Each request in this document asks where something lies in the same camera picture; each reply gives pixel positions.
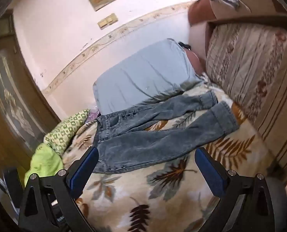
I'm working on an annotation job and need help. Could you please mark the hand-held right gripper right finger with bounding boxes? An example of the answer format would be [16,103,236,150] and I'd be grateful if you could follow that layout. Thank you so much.
[195,147,276,232]

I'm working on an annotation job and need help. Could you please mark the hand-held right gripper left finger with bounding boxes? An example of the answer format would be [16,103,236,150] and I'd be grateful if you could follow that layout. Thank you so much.
[18,146,100,232]

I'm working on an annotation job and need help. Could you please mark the grey-blue denim pants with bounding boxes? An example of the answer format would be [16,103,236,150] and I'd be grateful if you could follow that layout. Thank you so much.
[94,90,240,174]

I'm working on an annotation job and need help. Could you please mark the green patterned cloth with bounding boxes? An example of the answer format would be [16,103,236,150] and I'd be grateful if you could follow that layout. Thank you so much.
[44,109,91,155]

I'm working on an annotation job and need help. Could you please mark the lime green cloth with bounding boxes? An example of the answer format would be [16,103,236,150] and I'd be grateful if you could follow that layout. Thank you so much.
[24,143,64,187]

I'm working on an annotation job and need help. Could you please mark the purple plastic bag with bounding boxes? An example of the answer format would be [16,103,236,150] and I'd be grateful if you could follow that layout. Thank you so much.
[87,110,102,124]

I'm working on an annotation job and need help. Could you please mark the leaf print blanket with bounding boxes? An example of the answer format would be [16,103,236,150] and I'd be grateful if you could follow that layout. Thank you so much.
[61,77,277,232]

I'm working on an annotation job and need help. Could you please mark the wooden mirrored wardrobe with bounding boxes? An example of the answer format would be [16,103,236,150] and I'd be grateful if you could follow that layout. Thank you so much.
[0,9,62,174]

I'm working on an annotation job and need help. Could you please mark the striped floral mattress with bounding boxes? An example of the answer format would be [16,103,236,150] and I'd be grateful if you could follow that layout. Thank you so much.
[205,22,287,172]

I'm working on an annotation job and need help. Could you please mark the grey pillow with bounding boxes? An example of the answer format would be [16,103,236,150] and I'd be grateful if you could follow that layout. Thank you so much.
[93,38,203,115]

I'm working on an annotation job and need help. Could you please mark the pink pillow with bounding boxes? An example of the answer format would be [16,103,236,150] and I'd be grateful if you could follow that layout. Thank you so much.
[187,51,204,76]

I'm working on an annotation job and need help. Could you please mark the brown wooden headboard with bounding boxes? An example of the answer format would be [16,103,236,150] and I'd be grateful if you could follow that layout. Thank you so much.
[188,0,287,27]

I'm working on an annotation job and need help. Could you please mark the beige wall switch plate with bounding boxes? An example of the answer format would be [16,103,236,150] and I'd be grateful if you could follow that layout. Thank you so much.
[97,13,119,30]

